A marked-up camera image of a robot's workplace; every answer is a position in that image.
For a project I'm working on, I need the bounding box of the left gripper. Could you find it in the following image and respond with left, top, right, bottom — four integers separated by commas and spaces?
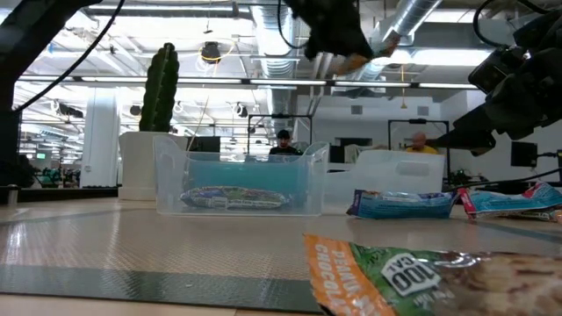
283, 0, 375, 61

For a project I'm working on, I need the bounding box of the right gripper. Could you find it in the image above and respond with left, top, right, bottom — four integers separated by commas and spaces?
428, 41, 562, 158

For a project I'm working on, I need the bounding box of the light blue red-ended granola bar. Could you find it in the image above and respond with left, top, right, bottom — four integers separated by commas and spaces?
458, 181, 562, 217

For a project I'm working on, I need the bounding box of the orange green granola bar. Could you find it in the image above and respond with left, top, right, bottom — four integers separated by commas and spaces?
302, 234, 562, 316

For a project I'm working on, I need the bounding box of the blue purple granola bar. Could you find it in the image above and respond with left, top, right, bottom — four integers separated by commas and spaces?
178, 185, 292, 211

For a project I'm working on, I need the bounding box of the black monitor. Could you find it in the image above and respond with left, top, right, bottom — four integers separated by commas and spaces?
510, 140, 539, 169

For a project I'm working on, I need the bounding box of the person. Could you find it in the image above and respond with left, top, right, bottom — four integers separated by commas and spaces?
268, 128, 304, 157
405, 131, 440, 155

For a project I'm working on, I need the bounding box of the long ceiling light strip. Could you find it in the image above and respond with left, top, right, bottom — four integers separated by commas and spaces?
17, 75, 474, 90

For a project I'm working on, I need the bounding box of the dark monitor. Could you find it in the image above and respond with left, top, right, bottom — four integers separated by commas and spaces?
187, 135, 222, 154
332, 137, 374, 164

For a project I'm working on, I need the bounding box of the frosted plastic bin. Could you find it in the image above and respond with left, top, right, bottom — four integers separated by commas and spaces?
327, 149, 447, 205

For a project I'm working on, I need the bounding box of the black ceiling dome fixture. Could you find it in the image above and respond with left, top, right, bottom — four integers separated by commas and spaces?
200, 40, 222, 65

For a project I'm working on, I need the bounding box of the clear plastic bin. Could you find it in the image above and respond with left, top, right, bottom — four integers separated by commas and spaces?
152, 134, 331, 217

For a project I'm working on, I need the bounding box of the blue plastic bin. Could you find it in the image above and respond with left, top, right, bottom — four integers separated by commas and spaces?
187, 152, 308, 208

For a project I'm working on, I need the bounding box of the green cactus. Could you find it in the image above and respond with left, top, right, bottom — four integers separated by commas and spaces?
139, 42, 181, 133

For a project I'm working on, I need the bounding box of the white hexagonal planter pot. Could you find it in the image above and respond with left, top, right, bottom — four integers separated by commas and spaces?
118, 131, 190, 202

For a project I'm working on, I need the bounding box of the translucent mat with dark border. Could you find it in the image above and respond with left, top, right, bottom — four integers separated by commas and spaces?
0, 205, 562, 315

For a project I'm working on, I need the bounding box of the white pillar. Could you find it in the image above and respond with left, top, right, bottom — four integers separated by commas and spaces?
80, 87, 120, 189

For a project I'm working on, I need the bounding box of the black cabinet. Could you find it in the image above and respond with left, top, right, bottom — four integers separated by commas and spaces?
0, 107, 23, 188

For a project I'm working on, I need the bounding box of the thin black table cable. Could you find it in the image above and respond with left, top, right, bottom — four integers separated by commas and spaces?
443, 169, 562, 190

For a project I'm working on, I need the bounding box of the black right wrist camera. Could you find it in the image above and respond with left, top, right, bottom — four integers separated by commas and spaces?
467, 46, 528, 94

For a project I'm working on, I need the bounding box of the black station frame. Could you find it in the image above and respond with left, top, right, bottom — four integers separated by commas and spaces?
247, 112, 313, 155
387, 118, 451, 181

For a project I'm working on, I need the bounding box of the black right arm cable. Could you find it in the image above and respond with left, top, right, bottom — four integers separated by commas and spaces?
472, 0, 550, 50

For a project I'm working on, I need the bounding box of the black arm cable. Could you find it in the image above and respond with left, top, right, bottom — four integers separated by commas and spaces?
11, 0, 308, 113
472, 0, 550, 50

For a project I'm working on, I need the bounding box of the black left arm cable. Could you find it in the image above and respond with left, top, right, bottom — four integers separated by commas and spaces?
11, 0, 308, 113

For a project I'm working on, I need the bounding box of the black aluminium table frame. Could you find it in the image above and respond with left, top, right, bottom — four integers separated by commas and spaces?
17, 186, 119, 203

